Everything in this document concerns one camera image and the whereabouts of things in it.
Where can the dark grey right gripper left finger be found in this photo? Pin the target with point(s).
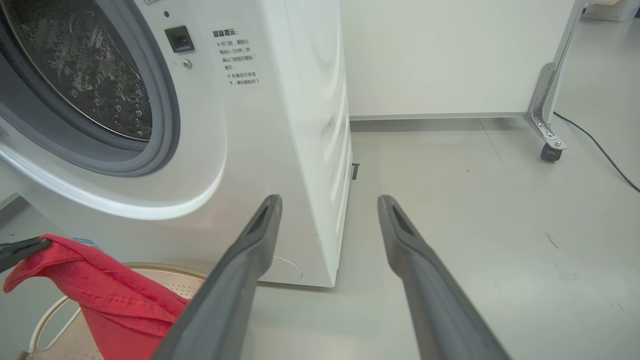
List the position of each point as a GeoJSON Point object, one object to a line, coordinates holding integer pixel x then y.
{"type": "Point", "coordinates": [225, 295]}

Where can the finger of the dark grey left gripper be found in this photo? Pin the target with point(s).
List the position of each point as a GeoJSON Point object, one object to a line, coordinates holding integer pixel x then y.
{"type": "Point", "coordinates": [20, 250]}

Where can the blue energy label sticker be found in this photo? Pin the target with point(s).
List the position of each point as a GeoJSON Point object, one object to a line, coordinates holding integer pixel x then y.
{"type": "Point", "coordinates": [87, 243]}

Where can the white partition panel on casters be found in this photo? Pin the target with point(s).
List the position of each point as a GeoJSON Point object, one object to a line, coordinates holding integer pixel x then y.
{"type": "Point", "coordinates": [440, 55]}

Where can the white front-load washing machine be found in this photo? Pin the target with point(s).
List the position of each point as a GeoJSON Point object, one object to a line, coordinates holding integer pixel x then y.
{"type": "Point", "coordinates": [280, 150]}

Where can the clear sticker with black text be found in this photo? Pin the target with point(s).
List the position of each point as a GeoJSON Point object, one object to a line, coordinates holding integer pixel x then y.
{"type": "Point", "coordinates": [236, 56]}

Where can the cream perforated laundry basket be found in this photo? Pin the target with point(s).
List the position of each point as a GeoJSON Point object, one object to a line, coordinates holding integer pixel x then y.
{"type": "Point", "coordinates": [65, 340]}

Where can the red garment with white stripes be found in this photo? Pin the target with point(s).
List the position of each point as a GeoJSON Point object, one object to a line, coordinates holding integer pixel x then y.
{"type": "Point", "coordinates": [115, 300]}

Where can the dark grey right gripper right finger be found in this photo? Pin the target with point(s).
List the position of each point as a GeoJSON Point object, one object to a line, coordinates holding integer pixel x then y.
{"type": "Point", "coordinates": [440, 300]}

